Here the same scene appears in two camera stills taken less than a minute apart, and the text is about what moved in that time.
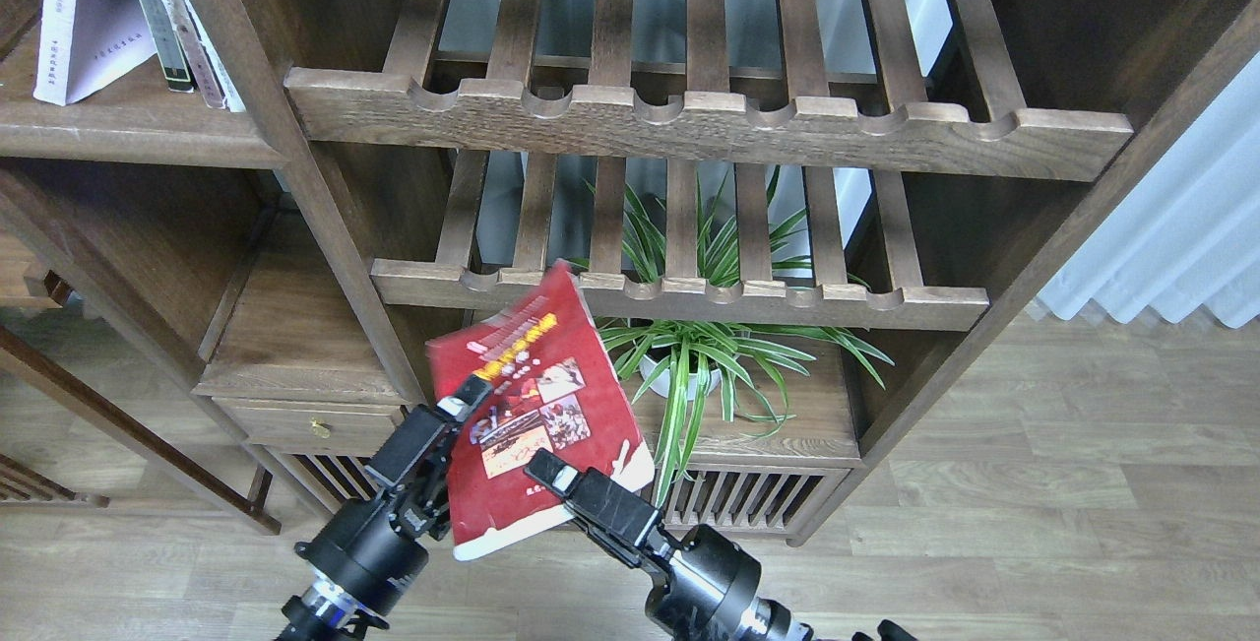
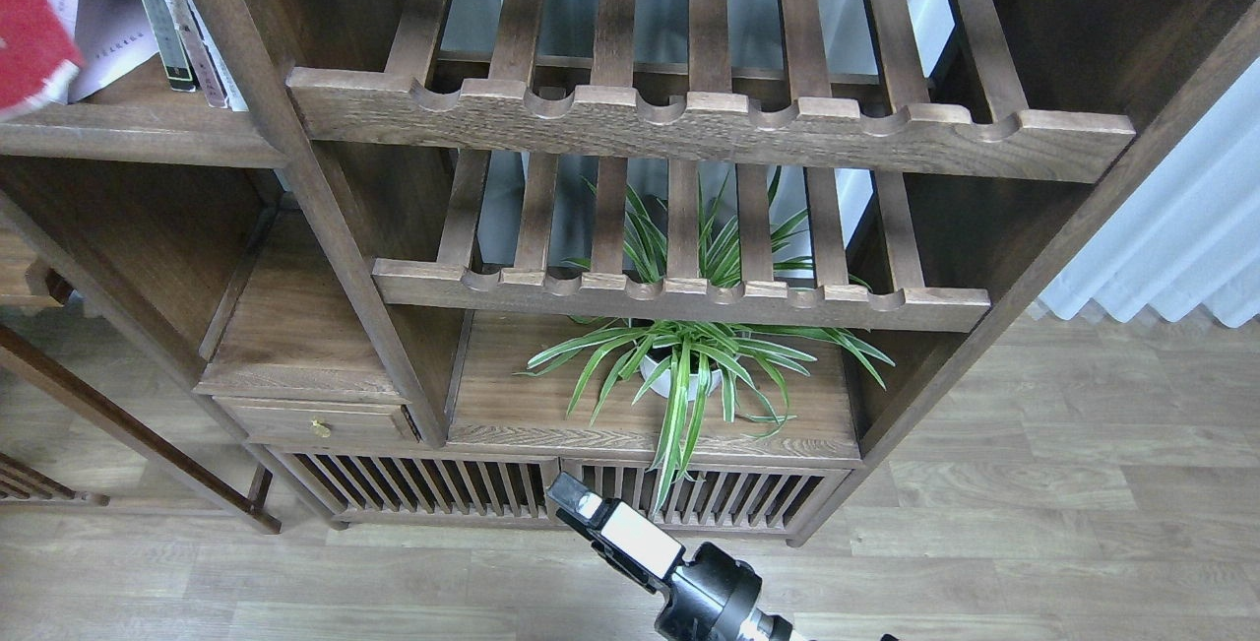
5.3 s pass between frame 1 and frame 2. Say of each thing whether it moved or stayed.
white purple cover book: stayed
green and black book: stayed
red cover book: moved
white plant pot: stayed
